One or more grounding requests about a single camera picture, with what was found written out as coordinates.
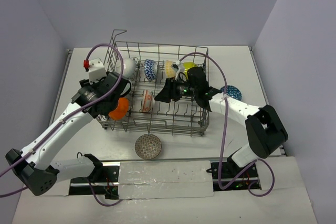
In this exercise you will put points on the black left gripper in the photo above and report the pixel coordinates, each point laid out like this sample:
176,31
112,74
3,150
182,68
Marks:
115,85

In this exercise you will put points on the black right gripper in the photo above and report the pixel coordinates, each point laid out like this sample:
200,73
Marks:
169,91

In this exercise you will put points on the grey wire dish rack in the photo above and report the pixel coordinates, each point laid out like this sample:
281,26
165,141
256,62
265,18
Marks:
183,117

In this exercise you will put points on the white bowl yellow flower pattern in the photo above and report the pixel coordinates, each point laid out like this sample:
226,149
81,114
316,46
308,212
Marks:
169,70

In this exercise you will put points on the blue zigzag patterned bowl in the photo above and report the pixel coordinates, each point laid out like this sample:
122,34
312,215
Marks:
150,69

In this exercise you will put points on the orange geometric patterned bowl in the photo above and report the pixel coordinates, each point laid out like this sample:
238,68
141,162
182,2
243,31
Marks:
120,111

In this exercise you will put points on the plain white bowl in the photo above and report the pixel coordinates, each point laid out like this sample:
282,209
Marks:
129,66

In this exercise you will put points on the grey brown patterned bowl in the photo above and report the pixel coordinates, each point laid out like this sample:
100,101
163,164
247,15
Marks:
148,146

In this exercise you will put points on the blue triangle patterned bowl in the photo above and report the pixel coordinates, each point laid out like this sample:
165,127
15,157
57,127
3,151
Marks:
231,91

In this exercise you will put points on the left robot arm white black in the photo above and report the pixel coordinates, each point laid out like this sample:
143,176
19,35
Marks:
35,164

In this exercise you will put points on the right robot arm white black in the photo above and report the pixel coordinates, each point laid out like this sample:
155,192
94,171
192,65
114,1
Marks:
265,131

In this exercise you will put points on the white taped cover panel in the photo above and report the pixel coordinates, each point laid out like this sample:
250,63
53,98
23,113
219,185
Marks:
155,180

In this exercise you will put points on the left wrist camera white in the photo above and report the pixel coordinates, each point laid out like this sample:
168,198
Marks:
95,69

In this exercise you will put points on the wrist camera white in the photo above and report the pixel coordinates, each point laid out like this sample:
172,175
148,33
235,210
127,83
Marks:
178,68
95,69

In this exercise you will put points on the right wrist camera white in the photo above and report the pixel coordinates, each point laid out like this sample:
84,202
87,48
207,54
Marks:
178,68

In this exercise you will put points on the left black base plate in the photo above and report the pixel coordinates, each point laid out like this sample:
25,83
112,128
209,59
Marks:
106,185

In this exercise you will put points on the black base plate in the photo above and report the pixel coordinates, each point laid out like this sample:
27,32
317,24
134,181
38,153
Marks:
231,176
106,185

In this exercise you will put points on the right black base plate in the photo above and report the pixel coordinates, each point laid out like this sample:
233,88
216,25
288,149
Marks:
231,176

